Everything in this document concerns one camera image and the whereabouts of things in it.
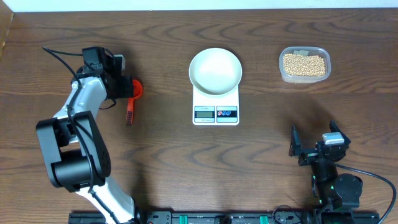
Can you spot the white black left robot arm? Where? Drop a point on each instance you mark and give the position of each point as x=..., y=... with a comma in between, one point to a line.
x=75, y=155

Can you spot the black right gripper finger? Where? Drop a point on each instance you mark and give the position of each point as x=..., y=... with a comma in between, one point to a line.
x=335, y=129
x=295, y=144

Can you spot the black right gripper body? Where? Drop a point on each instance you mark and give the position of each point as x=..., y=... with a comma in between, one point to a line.
x=308, y=157

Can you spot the clear plastic bean container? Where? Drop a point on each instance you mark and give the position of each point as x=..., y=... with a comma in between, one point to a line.
x=306, y=51

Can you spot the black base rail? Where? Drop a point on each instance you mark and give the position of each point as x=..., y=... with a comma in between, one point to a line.
x=279, y=216

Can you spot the white round bowl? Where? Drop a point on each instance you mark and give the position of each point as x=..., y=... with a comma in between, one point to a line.
x=215, y=71

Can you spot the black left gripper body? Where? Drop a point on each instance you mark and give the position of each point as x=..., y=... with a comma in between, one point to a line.
x=120, y=89

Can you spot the red measuring scoop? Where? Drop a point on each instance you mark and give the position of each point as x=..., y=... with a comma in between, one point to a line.
x=138, y=92

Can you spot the white digital kitchen scale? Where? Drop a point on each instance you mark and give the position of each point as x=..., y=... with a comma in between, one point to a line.
x=218, y=110

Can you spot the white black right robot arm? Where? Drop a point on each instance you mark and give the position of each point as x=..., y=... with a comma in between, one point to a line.
x=338, y=193

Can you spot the yellow soybeans in container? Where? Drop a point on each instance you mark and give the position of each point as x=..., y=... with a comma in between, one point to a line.
x=306, y=66

